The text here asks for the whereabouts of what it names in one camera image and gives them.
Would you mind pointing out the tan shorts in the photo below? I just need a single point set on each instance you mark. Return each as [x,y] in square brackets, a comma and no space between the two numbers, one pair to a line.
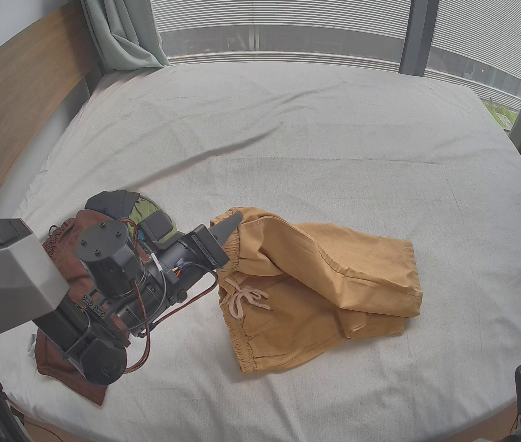
[315,293]

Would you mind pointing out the dark grey garment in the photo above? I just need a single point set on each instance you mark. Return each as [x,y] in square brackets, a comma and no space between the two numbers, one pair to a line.
[108,205]

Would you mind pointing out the grey-green curtain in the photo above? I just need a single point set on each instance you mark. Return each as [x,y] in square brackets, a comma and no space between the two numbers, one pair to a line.
[113,25]

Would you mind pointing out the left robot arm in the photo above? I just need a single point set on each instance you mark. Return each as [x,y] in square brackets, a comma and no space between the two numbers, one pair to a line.
[7,274]

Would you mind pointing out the brown garment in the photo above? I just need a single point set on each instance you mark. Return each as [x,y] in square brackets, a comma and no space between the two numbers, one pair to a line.
[69,237]

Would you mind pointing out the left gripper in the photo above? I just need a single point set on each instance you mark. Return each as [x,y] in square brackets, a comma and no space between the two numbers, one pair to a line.
[173,265]

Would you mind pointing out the window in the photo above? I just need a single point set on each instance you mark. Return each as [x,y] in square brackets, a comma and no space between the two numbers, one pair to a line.
[288,7]

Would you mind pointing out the bed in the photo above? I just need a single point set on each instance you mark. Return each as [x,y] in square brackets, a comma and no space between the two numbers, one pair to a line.
[288,131]

